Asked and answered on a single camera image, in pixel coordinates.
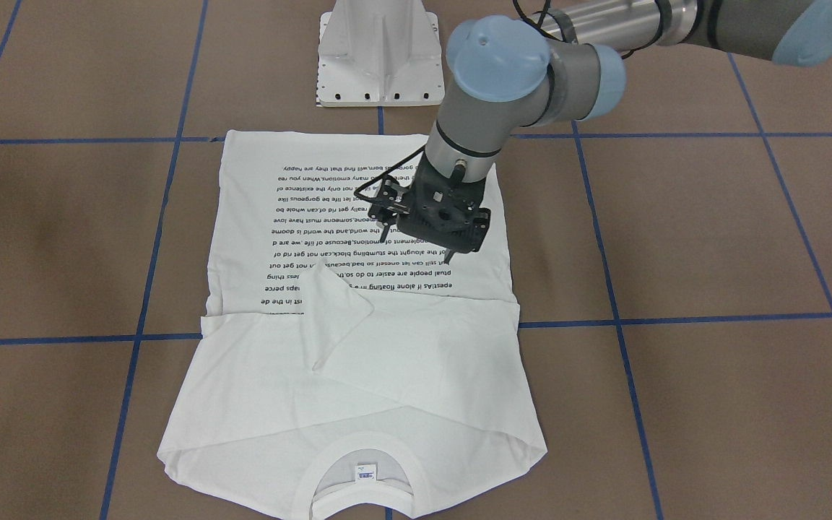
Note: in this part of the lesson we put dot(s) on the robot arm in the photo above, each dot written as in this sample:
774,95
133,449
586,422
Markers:
567,65

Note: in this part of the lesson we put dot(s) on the white long-sleeve printed shirt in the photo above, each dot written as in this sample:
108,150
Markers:
334,370

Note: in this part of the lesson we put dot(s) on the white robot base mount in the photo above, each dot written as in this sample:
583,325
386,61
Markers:
379,53

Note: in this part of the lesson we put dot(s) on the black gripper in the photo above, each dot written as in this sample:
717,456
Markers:
425,175

